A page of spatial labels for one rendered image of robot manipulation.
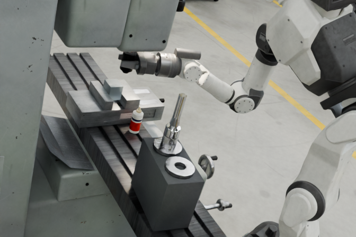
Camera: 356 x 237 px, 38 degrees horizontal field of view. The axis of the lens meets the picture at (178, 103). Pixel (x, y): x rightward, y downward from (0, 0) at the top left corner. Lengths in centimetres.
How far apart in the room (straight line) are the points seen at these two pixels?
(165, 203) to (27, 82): 51
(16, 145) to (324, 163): 97
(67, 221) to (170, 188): 63
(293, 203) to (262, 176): 190
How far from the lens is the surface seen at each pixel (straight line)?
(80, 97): 196
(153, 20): 169
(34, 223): 194
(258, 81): 195
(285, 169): 387
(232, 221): 322
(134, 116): 191
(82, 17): 155
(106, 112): 192
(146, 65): 180
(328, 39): 159
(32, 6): 137
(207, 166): 240
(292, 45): 164
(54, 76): 222
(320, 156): 175
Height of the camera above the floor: 204
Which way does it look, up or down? 29 degrees down
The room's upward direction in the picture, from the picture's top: 17 degrees clockwise
